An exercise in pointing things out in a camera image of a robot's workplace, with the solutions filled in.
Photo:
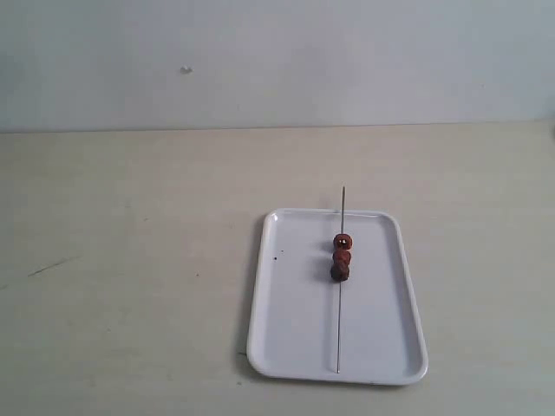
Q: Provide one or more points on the thin metal skewer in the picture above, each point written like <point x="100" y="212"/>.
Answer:
<point x="340" y="293"/>

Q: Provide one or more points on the dark red cherry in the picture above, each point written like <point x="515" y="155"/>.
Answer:
<point x="339" y="272"/>

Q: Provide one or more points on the white rectangular plastic tray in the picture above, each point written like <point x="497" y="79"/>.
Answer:
<point x="293" y="326"/>

